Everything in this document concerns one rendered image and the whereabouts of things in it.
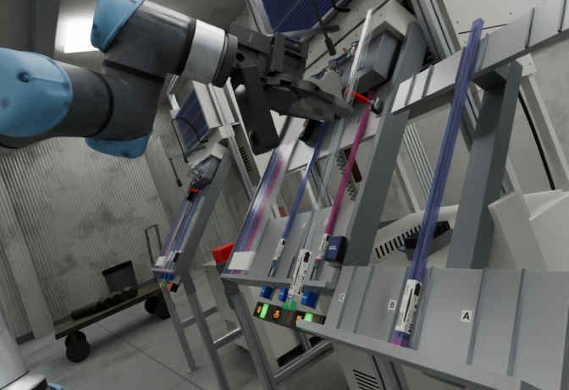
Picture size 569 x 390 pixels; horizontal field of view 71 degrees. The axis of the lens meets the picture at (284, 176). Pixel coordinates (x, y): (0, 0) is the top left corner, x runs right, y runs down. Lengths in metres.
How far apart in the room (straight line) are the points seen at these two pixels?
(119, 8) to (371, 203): 0.60
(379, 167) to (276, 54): 0.43
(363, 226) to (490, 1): 0.87
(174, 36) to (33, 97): 0.19
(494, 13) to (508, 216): 0.93
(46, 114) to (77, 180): 8.10
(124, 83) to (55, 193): 7.95
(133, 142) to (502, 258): 0.50
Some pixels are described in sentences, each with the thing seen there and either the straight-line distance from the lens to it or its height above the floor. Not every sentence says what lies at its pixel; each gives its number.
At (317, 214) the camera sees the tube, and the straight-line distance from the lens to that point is 0.56.
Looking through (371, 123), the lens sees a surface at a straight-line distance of 1.02.
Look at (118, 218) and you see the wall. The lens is 8.49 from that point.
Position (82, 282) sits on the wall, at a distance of 8.34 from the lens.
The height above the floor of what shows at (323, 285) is 0.73.
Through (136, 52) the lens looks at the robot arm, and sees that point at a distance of 0.52.
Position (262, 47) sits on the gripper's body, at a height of 1.13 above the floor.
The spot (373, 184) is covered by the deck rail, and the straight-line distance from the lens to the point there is 0.89.
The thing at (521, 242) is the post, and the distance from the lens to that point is 0.62.
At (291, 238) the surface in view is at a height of 0.80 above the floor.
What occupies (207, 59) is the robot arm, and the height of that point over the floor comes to 1.12.
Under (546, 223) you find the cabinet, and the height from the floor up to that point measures 0.59.
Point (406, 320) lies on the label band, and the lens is 0.50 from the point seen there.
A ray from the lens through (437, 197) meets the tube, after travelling 0.55.
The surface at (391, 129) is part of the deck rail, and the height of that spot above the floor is 0.98.
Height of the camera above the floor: 0.94
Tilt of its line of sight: 1 degrees up
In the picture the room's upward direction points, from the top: 20 degrees counter-clockwise
